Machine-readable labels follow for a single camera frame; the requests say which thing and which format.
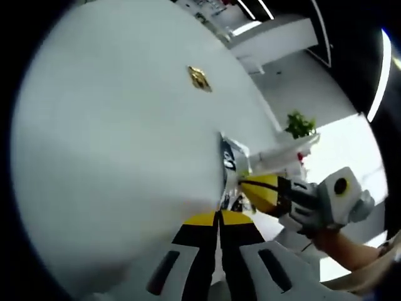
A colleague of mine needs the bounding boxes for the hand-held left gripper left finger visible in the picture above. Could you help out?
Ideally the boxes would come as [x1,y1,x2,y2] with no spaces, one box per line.
[128,211,220,301]

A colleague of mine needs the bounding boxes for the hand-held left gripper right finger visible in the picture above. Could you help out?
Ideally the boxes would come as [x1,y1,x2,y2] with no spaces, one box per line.
[218,209,320,301]

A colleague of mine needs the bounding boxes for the white pump bottle red band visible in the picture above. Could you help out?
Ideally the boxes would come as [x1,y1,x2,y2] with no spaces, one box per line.
[281,151,311,177]

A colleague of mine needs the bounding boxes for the white skincare tube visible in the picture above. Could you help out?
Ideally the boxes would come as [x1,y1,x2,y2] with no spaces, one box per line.
[250,133,321,167]

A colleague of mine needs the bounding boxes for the black green skincare pouch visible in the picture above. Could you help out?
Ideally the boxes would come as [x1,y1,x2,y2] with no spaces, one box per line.
[217,130,252,218]

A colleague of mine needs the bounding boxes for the gold skincare sachet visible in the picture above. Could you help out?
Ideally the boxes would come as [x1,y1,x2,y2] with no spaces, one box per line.
[187,65,214,94]

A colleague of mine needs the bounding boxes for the person's right hand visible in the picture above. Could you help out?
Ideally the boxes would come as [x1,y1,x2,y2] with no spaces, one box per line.
[312,228,348,252]

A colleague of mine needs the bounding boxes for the green potted plant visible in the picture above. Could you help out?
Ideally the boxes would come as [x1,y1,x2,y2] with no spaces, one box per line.
[283,109,318,139]

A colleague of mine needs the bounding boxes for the ceiling light strip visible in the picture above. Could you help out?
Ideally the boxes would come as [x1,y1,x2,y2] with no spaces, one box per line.
[365,28,393,124]

